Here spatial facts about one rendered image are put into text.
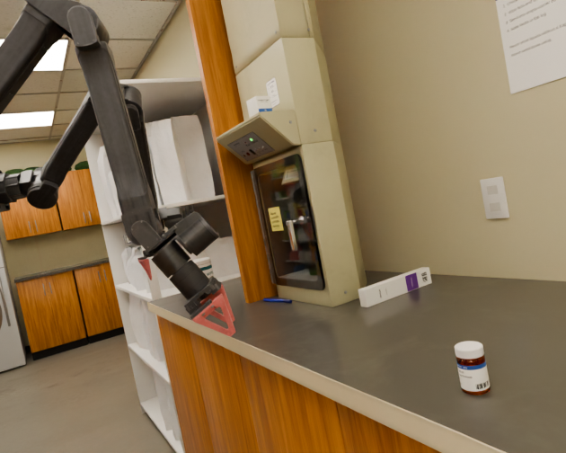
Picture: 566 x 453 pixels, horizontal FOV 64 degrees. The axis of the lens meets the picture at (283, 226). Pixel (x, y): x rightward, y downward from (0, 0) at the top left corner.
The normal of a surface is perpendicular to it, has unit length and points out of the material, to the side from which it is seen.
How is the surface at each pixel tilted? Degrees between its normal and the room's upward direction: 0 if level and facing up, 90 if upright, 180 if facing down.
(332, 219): 90
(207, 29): 90
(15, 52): 92
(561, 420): 2
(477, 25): 90
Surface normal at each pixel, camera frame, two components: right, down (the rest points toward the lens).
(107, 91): 0.18, 0.01
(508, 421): -0.18, -0.98
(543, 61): -0.85, 0.19
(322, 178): 0.49, -0.05
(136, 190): 0.11, -0.19
